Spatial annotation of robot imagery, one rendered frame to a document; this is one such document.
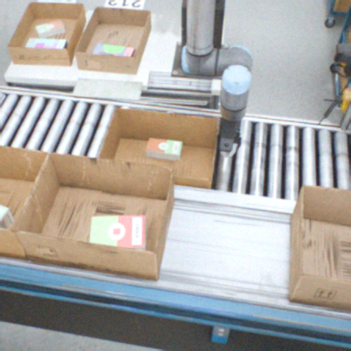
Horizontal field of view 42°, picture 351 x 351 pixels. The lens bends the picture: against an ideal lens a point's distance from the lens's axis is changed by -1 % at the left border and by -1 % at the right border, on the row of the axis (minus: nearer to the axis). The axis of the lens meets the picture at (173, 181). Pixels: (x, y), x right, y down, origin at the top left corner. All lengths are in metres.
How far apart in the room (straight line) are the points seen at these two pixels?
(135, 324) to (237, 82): 0.85
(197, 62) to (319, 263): 0.75
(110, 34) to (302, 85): 1.51
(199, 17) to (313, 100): 1.92
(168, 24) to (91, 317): 1.53
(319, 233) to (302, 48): 2.41
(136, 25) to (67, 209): 1.24
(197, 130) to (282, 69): 1.81
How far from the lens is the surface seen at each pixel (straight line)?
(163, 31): 2.42
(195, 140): 1.78
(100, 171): 1.44
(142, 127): 1.78
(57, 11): 2.56
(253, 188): 1.71
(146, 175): 1.40
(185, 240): 1.41
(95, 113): 1.99
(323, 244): 1.46
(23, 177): 1.61
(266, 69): 3.45
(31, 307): 1.67
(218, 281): 1.35
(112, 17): 2.46
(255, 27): 3.86
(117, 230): 1.35
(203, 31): 1.49
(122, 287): 1.31
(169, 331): 1.56
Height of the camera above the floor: 2.09
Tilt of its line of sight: 52 degrees down
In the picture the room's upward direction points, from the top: 1 degrees counter-clockwise
